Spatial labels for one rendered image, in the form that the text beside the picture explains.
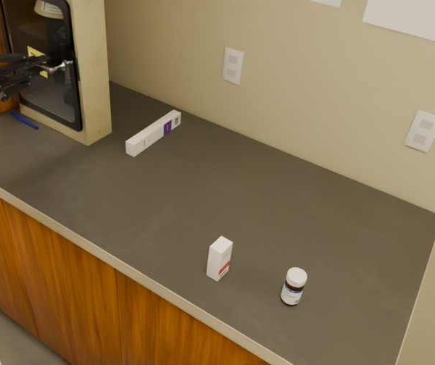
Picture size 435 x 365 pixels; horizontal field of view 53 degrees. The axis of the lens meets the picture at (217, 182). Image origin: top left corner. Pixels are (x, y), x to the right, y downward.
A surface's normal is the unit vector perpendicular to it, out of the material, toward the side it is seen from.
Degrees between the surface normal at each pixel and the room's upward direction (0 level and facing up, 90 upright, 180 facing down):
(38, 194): 0
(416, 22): 90
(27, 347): 0
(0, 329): 0
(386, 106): 90
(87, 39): 90
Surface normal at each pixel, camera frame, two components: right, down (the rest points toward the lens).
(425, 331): -0.53, 0.48
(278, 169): 0.10, -0.79
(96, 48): 0.84, 0.39
